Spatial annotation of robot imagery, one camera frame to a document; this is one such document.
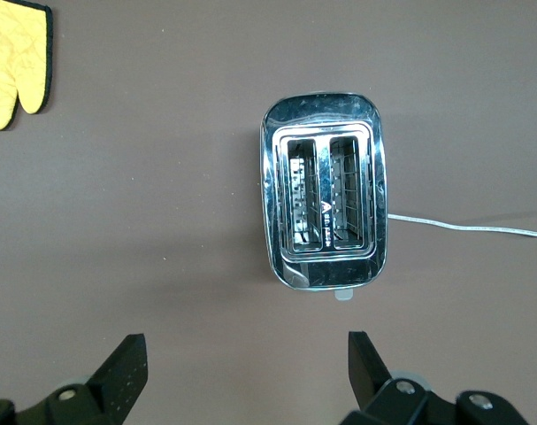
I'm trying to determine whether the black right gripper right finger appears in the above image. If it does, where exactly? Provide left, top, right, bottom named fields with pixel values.
left=341, top=330, right=530, bottom=425

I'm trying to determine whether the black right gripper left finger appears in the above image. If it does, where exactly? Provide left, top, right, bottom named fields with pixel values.
left=0, top=334, right=149, bottom=425

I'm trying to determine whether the chrome and cream toaster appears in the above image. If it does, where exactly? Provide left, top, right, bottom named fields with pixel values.
left=259, top=91, right=389, bottom=303

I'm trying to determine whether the brown table cover sheet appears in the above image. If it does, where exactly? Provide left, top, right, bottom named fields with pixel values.
left=0, top=0, right=537, bottom=425

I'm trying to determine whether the yellow quilted oven mitt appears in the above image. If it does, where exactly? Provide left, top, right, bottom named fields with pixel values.
left=0, top=0, right=54, bottom=132

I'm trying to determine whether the white toaster power cord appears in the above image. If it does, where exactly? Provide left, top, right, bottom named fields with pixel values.
left=387, top=212, right=537, bottom=239

